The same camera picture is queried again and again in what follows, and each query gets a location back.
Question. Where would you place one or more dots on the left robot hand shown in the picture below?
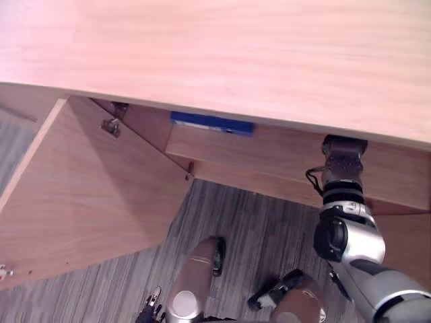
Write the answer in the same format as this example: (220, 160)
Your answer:
(152, 304)

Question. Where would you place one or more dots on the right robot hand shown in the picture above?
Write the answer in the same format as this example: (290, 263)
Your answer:
(343, 158)

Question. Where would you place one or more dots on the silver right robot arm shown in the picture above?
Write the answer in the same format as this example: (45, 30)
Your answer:
(357, 242)

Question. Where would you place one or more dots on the wooden cabinet shelf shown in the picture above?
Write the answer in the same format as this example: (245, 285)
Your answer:
(269, 148)

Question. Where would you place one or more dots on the wooden cabinet bottom board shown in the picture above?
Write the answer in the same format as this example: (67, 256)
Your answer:
(269, 183)

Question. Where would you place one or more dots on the wooden cabinet door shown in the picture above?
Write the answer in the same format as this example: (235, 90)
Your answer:
(84, 208)
(409, 245)

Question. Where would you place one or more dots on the metal cabinet door hinge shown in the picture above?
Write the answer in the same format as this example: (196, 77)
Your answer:
(110, 127)
(190, 170)

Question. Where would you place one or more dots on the small white red door latch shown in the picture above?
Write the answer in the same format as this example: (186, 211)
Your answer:
(3, 272)

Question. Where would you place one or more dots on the light wooden office cabinet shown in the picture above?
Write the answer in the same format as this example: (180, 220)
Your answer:
(215, 50)

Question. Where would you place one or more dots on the dark left robot foot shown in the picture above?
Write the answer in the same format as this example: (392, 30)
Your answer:
(220, 255)

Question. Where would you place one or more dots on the dark robot foot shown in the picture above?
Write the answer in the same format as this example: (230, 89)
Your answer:
(269, 292)
(220, 255)

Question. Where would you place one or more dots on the dark right robot foot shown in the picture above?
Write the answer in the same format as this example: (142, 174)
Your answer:
(269, 292)

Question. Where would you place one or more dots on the silver right robot leg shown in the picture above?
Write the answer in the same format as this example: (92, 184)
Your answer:
(298, 303)

